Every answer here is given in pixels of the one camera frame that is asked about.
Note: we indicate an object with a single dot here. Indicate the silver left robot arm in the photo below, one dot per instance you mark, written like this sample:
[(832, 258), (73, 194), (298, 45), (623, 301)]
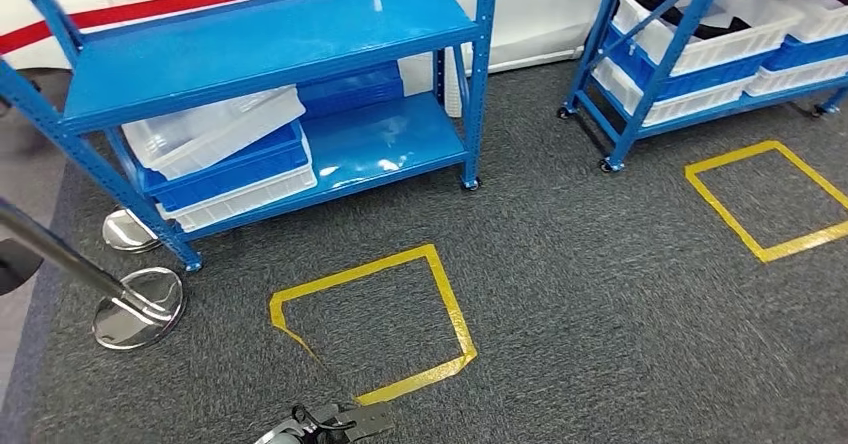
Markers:
[(281, 438)]

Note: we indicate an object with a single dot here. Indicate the blue metal shelf rack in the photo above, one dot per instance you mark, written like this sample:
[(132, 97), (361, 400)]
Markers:
[(265, 37)]

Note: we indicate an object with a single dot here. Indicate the yellow floor tape square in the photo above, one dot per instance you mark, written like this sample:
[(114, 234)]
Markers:
[(452, 302)]

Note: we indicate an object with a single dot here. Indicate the white plastic bin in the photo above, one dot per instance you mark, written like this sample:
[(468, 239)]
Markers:
[(795, 78), (821, 24), (199, 130), (252, 196), (689, 106)]

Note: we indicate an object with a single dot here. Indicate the white car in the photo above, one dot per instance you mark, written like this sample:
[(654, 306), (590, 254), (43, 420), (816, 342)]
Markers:
[(543, 10)]

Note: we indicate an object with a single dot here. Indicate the red barrier belt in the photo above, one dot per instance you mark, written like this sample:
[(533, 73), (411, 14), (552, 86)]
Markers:
[(199, 0)]

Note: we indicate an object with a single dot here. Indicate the blue wheeled cart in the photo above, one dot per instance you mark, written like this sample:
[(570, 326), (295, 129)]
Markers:
[(686, 30)]

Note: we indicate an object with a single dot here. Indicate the clear plastic bin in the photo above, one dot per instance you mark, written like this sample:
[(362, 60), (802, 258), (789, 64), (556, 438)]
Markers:
[(729, 43)]

